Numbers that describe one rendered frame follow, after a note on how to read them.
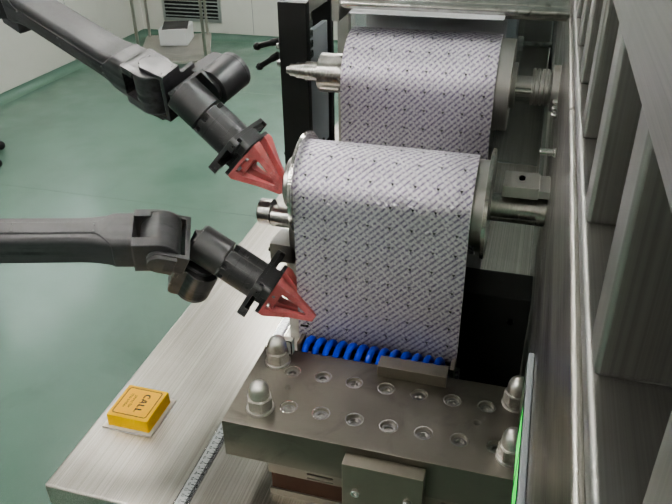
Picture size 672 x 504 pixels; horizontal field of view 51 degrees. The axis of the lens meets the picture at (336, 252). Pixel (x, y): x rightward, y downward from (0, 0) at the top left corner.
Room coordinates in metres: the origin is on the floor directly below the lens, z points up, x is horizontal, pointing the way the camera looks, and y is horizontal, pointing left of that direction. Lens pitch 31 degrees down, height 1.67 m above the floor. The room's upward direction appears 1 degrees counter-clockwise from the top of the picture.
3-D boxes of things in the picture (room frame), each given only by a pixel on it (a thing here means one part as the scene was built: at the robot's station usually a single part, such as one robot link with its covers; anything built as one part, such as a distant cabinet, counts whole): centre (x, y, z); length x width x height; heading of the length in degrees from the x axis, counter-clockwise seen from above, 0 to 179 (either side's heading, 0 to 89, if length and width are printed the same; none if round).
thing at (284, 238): (0.94, 0.07, 1.05); 0.06 x 0.05 x 0.31; 74
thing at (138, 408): (0.81, 0.31, 0.91); 0.07 x 0.07 x 0.02; 74
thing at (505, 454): (0.59, -0.21, 1.05); 0.04 x 0.04 x 0.04
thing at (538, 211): (0.82, -0.24, 1.25); 0.07 x 0.04 x 0.04; 74
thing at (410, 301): (0.81, -0.06, 1.11); 0.23 x 0.01 x 0.18; 74
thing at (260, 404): (0.68, 0.10, 1.05); 0.04 x 0.04 x 0.04
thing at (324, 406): (0.68, -0.06, 1.00); 0.40 x 0.16 x 0.06; 74
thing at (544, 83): (1.06, -0.31, 1.33); 0.07 x 0.07 x 0.07; 74
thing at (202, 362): (1.79, -0.26, 0.88); 2.52 x 0.66 x 0.04; 164
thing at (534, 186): (0.81, -0.25, 1.28); 0.06 x 0.05 x 0.02; 74
